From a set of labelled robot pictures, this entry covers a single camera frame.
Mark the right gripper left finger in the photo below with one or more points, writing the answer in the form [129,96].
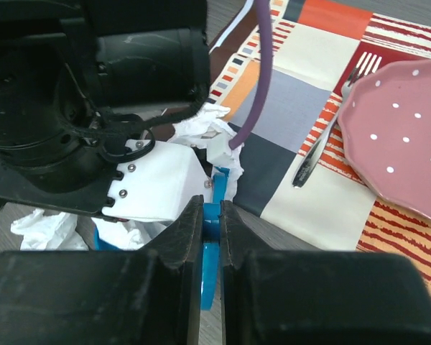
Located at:
[147,296]

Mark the crumpled paper near placemat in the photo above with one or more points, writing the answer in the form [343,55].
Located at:
[207,130]

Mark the crumpled paper front left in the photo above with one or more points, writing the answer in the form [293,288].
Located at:
[55,232]

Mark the colourful patchwork placemat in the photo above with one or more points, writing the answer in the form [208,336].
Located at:
[316,46]

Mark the pink dotted plate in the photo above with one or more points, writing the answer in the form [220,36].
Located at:
[386,129]

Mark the blue dustpan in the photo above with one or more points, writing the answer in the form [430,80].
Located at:
[110,236]

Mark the crumpled paper by dustpan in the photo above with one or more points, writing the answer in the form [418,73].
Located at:
[139,233]

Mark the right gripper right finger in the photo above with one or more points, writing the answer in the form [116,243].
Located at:
[273,296]

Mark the blue hand brush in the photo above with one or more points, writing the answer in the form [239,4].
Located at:
[211,238]

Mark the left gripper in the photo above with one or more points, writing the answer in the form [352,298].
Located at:
[45,164]

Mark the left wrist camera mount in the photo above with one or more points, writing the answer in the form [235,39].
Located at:
[158,186]

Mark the silver fork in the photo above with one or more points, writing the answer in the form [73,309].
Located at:
[368,63]

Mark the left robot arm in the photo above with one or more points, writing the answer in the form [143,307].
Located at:
[80,83]

